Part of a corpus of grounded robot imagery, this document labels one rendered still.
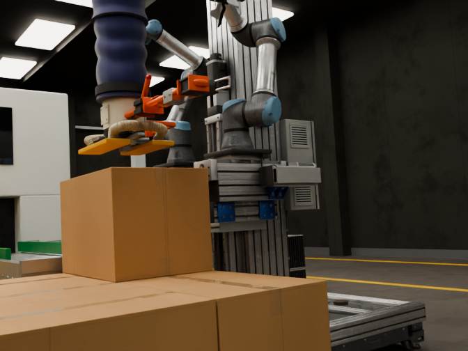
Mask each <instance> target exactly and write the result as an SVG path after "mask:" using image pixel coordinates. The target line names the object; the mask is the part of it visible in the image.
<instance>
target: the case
mask: <svg viewBox="0 0 468 351"><path fill-rule="evenodd" d="M60 195H61V242H62V266H63V273H66V274H73V275H77V276H84V277H88V278H92V279H99V280H104V281H111V282H115V283H117V282H123V281H133V280H139V279H150V278H156V277H162V276H173V275H179V274H190V273H196V272H207V271H212V270H213V266H212V240H211V226H210V200H209V186H208V168H163V167H110V168H107V169H102V170H100V171H96V172H93V173H89V174H86V175H81V176H79V177H76V178H71V179H69V180H64V181H62V182H60Z"/></svg>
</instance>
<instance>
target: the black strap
mask: <svg viewBox="0 0 468 351"><path fill-rule="evenodd" d="M143 86H144V84H142V83H139V82H133V81H111V82H107V83H103V84H99V85H97V86H96V87H95V97H96V98H97V96H98V95H99V94H102V93H108V92H115V91H131V92H137V93H142V91H143ZM148 97H149V98H151V91H150V88H149V91H148Z"/></svg>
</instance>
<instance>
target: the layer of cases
mask: <svg viewBox="0 0 468 351"><path fill-rule="evenodd" d="M0 351H332V349H331V339H330V328H329V308H328V298H327V281H326V280H319V279H304V278H296V277H287V276H272V275H264V274H248V273H239V272H225V271H216V270H212V271H207V272H196V273H190V274H179V275H173V276H162V277H156V278H150V279H139V280H133V281H123V282H117V283H115V282H111V281H104V280H99V279H92V278H88V277H84V276H77V275H73V274H66V273H62V274H48V275H42V276H29V277H22V278H16V279H4V280H0Z"/></svg>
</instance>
